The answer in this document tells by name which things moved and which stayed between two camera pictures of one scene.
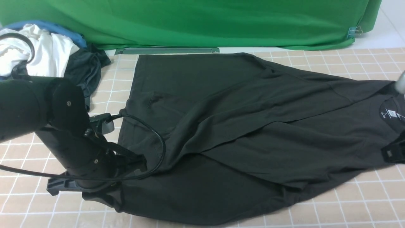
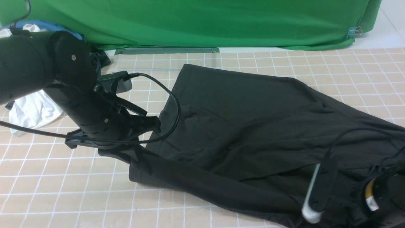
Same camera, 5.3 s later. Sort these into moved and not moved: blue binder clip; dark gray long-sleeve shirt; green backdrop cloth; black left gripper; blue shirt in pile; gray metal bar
Moved: dark gray long-sleeve shirt; black left gripper
Not moved: blue binder clip; green backdrop cloth; blue shirt in pile; gray metal bar
